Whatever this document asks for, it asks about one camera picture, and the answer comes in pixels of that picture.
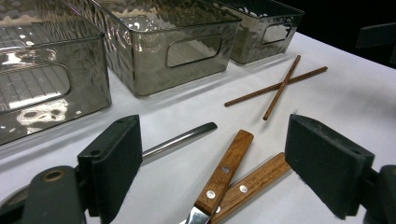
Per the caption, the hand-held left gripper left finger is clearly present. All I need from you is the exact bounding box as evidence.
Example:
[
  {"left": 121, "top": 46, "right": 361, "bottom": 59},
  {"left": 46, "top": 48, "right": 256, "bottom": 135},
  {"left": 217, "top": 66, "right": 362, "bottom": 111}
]
[{"left": 77, "top": 114, "right": 144, "bottom": 224}]

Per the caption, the dark brown wooden chopstick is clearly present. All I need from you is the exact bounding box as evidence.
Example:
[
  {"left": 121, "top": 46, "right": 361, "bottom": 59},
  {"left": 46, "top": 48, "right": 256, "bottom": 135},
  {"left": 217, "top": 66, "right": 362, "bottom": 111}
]
[
  {"left": 262, "top": 54, "right": 302, "bottom": 121},
  {"left": 223, "top": 65, "right": 329, "bottom": 108}
]

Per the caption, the silver metal utensil handle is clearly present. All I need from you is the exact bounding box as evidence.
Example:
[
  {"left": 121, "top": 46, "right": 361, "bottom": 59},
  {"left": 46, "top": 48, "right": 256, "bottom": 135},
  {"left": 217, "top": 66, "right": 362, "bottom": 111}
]
[{"left": 141, "top": 121, "right": 219, "bottom": 168}]

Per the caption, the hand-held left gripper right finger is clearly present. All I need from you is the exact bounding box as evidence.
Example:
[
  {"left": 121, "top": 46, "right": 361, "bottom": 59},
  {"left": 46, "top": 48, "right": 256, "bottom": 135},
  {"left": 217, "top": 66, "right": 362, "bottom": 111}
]
[{"left": 284, "top": 113, "right": 375, "bottom": 220}]

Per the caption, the smoky transparent plastic bin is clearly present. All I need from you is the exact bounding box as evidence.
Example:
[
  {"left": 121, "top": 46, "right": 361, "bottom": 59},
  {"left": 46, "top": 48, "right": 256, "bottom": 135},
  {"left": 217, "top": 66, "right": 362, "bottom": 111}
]
[
  {"left": 0, "top": 0, "right": 112, "bottom": 147},
  {"left": 62, "top": 0, "right": 243, "bottom": 98},
  {"left": 204, "top": 0, "right": 306, "bottom": 65}
]

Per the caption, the wooden-handled knife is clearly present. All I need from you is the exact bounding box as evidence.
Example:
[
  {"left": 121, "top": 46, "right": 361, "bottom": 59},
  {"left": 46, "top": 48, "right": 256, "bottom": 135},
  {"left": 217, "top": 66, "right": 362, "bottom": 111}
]
[{"left": 179, "top": 129, "right": 255, "bottom": 224}]

